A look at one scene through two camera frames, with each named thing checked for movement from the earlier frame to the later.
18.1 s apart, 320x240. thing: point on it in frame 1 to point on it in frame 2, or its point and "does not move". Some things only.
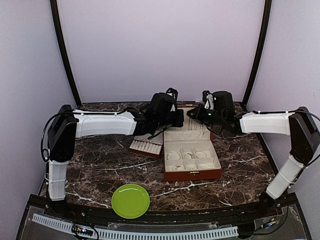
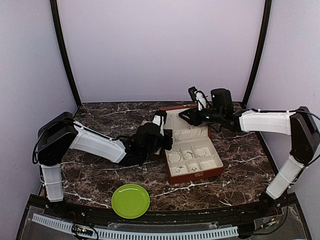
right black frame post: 260,56 does not move
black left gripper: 179,122 to 168,145
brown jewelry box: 189,152 does not move
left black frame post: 54,7 does not move
